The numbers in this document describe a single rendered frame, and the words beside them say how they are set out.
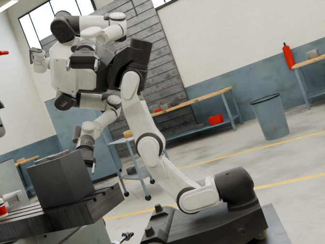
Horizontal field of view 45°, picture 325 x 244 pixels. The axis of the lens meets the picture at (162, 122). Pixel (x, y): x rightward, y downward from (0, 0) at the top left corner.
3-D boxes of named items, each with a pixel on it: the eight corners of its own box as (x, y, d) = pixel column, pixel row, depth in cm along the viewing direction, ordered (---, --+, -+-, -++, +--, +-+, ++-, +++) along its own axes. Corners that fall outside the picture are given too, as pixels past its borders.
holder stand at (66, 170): (62, 197, 176) (45, 156, 174) (96, 190, 163) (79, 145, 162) (41, 209, 166) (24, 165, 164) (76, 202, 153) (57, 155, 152)
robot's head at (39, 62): (52, 69, 210) (37, 66, 211) (51, 52, 204) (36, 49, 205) (47, 75, 205) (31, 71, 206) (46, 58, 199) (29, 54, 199)
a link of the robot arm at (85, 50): (99, 74, 158) (102, 62, 168) (98, 52, 153) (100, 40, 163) (68, 74, 157) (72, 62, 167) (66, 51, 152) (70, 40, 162)
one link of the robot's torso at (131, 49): (155, 43, 205) (122, 36, 206) (151, 41, 192) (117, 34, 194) (143, 95, 209) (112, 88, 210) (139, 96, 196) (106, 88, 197)
